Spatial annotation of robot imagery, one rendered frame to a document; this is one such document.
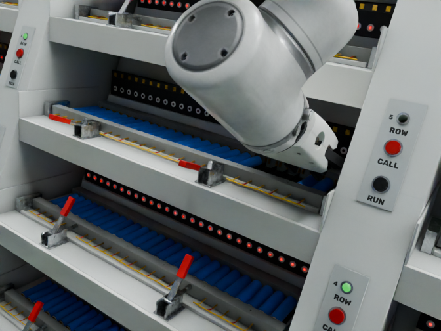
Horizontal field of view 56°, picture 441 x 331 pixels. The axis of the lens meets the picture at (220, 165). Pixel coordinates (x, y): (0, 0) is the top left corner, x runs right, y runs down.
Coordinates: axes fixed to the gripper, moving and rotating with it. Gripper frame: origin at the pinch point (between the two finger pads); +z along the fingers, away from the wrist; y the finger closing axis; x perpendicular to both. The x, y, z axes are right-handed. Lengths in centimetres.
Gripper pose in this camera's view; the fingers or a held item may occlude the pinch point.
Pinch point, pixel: (306, 163)
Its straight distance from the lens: 59.8
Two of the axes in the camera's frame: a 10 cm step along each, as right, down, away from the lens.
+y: -8.2, -2.9, 4.9
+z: 4.1, 3.0, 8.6
